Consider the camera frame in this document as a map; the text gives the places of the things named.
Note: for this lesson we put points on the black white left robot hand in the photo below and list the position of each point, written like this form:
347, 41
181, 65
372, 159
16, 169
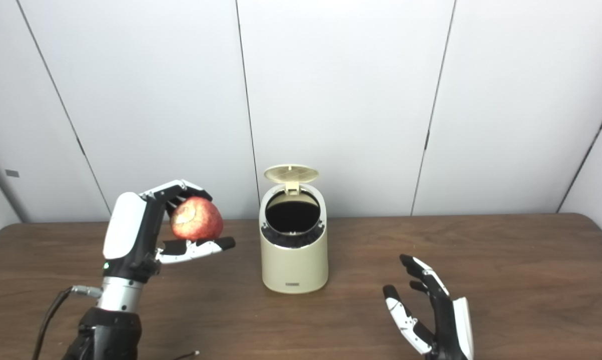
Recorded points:
130, 235

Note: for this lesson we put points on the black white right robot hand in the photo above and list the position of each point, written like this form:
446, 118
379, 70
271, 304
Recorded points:
446, 320

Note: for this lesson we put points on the red apple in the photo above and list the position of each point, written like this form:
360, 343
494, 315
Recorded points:
196, 219

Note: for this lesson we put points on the cream-colored bin body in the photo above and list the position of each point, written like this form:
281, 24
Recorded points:
294, 265

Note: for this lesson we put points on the cream round bin lid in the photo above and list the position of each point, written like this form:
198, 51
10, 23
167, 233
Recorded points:
290, 173

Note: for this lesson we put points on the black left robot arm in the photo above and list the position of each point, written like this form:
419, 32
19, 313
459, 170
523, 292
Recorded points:
113, 320

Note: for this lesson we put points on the gray wall label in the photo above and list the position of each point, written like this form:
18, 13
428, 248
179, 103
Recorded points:
12, 173

